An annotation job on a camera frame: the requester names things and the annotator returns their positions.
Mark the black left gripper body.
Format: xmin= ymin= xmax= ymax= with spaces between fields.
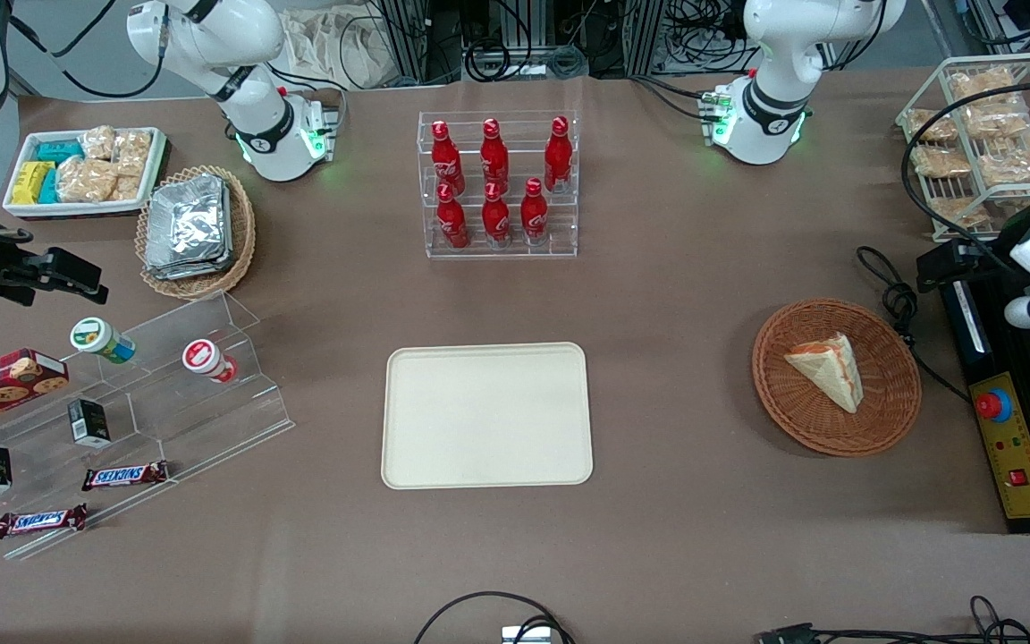
xmin=964 ymin=240 xmax=1030 ymax=291

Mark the triangle sandwich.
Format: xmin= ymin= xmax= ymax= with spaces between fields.
xmin=784 ymin=333 xmax=865 ymax=415

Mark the white rectangular snack tray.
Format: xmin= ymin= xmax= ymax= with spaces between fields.
xmin=3 ymin=126 xmax=167 ymax=220

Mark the oval tan wicker basket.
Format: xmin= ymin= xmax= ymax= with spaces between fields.
xmin=135 ymin=165 xmax=257 ymax=300

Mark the round brown wicker basket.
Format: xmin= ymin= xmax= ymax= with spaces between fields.
xmin=752 ymin=298 xmax=923 ymax=458

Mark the cream rectangular tray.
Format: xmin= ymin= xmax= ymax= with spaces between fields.
xmin=381 ymin=342 xmax=594 ymax=490

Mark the green lid yogurt cup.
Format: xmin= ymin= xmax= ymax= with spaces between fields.
xmin=70 ymin=317 xmax=137 ymax=365

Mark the yellow snack package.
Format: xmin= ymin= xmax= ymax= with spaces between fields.
xmin=12 ymin=161 xmax=55 ymax=206

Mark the black machine base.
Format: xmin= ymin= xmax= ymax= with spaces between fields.
xmin=937 ymin=268 xmax=1030 ymax=535

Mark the silver foil pouch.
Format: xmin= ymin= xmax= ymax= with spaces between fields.
xmin=145 ymin=174 xmax=228 ymax=271
xmin=150 ymin=183 xmax=235 ymax=282

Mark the red lid yogurt cup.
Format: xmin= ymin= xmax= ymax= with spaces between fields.
xmin=182 ymin=338 xmax=239 ymax=385

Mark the clear acrylic step stand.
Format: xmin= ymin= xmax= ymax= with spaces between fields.
xmin=0 ymin=290 xmax=295 ymax=562

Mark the snickers chocolate bar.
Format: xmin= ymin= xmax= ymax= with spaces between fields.
xmin=81 ymin=461 xmax=170 ymax=492
xmin=0 ymin=504 xmax=89 ymax=539

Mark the yellow control panel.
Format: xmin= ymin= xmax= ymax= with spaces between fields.
xmin=968 ymin=371 xmax=1030 ymax=520

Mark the beige cloth bag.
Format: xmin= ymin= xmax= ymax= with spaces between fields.
xmin=281 ymin=7 xmax=391 ymax=90

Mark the red cola bottle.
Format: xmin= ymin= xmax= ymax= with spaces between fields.
xmin=544 ymin=115 xmax=573 ymax=193
xmin=481 ymin=181 xmax=511 ymax=248
xmin=520 ymin=177 xmax=550 ymax=246
xmin=436 ymin=182 xmax=470 ymax=250
xmin=480 ymin=117 xmax=511 ymax=193
xmin=431 ymin=120 xmax=466 ymax=196

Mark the clear acrylic bottle rack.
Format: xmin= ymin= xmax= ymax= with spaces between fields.
xmin=418 ymin=111 xmax=579 ymax=259

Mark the black knotted table cable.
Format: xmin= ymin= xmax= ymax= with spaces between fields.
xmin=855 ymin=246 xmax=972 ymax=403

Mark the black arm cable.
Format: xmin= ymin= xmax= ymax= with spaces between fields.
xmin=901 ymin=76 xmax=1030 ymax=262

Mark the white wire rack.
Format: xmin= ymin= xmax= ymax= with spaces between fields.
xmin=896 ymin=54 xmax=1030 ymax=243

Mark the black cable with connector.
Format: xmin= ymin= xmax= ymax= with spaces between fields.
xmin=756 ymin=595 xmax=1030 ymax=644

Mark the aluminium profile frame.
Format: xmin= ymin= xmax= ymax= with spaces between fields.
xmin=379 ymin=0 xmax=464 ymax=87

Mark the black looped cable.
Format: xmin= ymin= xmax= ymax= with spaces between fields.
xmin=414 ymin=591 xmax=575 ymax=644

